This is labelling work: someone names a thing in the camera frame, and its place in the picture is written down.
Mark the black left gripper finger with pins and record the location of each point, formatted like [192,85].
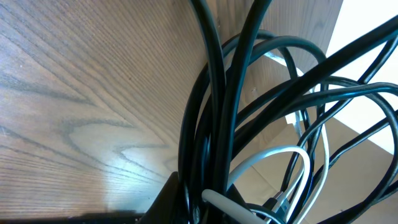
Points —
[169,206]

